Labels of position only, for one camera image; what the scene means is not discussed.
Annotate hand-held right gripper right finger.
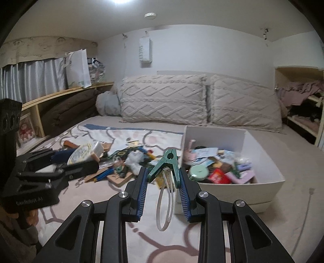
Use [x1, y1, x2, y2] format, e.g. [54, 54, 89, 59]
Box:
[177, 167, 295, 263]

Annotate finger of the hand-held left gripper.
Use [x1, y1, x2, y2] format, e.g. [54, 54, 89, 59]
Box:
[16, 149, 74, 169]
[18, 160, 100, 182]

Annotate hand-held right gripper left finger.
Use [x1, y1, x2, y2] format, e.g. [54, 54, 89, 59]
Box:
[37, 167, 148, 263]

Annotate round white tin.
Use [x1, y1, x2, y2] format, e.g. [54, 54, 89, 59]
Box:
[67, 142, 104, 166]

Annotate green clothespin with white loop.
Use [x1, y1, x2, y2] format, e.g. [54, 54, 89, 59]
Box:
[147, 149, 181, 232]

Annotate white cardboard box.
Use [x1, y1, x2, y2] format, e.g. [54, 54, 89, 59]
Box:
[174, 125, 286, 215]

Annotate person's left hand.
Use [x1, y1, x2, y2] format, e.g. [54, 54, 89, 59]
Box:
[30, 209, 39, 228]

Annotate brown wooden board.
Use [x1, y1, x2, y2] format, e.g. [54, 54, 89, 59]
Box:
[108, 169, 134, 188]

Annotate green round tape measure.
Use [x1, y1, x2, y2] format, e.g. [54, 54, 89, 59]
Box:
[189, 164, 209, 181]

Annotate framed picture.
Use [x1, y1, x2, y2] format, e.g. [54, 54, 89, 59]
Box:
[17, 114, 36, 147]

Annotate printed blanket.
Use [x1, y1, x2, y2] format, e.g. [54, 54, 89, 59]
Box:
[15, 124, 233, 263]

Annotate red snack packet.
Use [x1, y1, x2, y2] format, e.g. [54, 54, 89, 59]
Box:
[209, 168, 232, 184]

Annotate pink eyelash curler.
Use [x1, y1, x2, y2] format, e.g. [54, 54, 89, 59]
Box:
[183, 139, 196, 162]

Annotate blue face mask packet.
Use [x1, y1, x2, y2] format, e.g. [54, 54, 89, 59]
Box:
[195, 147, 218, 165]

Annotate purple card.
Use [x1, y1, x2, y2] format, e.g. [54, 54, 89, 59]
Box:
[225, 170, 255, 184]

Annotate brown blanket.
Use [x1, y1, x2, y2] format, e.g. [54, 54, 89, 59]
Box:
[40, 90, 102, 132]

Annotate grey rolled pillow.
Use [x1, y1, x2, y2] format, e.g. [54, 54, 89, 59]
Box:
[96, 91, 122, 117]

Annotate grey curtain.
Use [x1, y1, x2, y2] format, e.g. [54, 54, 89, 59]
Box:
[0, 58, 69, 103]

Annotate white paper bag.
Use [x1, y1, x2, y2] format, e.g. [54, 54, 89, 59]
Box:
[65, 49, 92, 89]

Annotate clear plastic bag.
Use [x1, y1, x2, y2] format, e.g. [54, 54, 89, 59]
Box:
[87, 58, 106, 84]

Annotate beige textured pillow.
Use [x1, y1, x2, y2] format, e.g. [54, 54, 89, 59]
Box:
[118, 74, 209, 124]
[206, 74, 284, 132]

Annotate beige bed sheet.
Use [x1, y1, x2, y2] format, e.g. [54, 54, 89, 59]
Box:
[76, 115, 324, 263]

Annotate beige printed valance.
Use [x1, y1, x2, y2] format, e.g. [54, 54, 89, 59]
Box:
[0, 37, 99, 67]

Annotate dark clothes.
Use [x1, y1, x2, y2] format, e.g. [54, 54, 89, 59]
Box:
[290, 99, 324, 119]

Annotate pink clothes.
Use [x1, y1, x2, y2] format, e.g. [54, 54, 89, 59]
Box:
[277, 81, 324, 107]

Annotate cream wooden shelf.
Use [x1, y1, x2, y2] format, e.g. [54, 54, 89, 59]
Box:
[275, 66, 324, 148]

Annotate white wall device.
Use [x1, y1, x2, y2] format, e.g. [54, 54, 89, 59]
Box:
[139, 37, 153, 63]

